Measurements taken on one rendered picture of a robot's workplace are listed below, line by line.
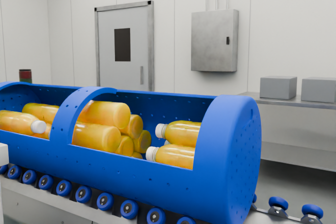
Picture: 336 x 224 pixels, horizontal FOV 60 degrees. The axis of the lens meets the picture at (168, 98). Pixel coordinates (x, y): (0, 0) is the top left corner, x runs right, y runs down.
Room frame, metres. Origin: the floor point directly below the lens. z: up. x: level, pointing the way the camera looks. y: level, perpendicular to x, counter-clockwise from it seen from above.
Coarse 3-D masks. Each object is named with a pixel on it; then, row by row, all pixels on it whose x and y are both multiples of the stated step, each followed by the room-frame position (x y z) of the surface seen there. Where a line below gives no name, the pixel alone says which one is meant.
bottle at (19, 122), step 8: (0, 112) 0.95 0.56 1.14; (8, 112) 0.94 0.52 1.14; (16, 112) 0.93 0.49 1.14; (0, 120) 0.92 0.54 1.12; (8, 120) 0.90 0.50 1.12; (16, 120) 0.89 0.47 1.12; (24, 120) 0.88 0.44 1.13; (32, 120) 0.88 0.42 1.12; (0, 128) 0.93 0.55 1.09; (8, 128) 0.90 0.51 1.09; (16, 128) 0.88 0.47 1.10; (24, 128) 0.87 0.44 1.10
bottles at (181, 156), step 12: (48, 132) 0.92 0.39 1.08; (144, 132) 0.85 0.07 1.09; (120, 144) 0.76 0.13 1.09; (132, 144) 0.80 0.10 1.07; (144, 144) 0.86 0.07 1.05; (168, 144) 0.71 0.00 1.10; (132, 156) 0.81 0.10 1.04; (156, 156) 0.70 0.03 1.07; (168, 156) 0.68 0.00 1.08; (180, 156) 0.66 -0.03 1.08; (192, 156) 0.65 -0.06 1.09
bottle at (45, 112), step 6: (30, 102) 1.06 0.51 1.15; (24, 108) 1.03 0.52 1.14; (30, 108) 1.02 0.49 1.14; (36, 108) 1.00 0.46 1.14; (42, 108) 0.99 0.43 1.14; (48, 108) 0.98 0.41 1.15; (54, 108) 0.98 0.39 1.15; (36, 114) 0.99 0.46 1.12; (42, 114) 0.98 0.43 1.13; (48, 114) 0.97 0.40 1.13; (54, 114) 0.96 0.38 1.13; (42, 120) 0.98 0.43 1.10; (48, 120) 0.97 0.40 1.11
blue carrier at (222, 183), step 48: (0, 96) 1.02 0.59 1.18; (48, 96) 1.10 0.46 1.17; (96, 96) 0.96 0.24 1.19; (144, 96) 0.83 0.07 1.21; (192, 96) 0.73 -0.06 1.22; (240, 96) 0.61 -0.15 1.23; (48, 144) 0.73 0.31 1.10; (240, 144) 0.56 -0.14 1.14; (144, 192) 0.59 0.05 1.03; (192, 192) 0.52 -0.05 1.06; (240, 192) 0.57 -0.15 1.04
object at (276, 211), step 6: (252, 204) 0.69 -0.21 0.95; (258, 210) 0.70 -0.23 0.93; (264, 210) 0.69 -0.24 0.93; (270, 210) 0.67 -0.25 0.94; (276, 210) 0.65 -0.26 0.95; (282, 210) 0.65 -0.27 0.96; (282, 216) 0.67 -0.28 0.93; (288, 216) 0.66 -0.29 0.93; (306, 216) 0.62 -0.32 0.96; (312, 216) 0.62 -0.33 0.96; (306, 222) 0.64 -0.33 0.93; (312, 222) 0.63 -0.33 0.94; (318, 222) 0.62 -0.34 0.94
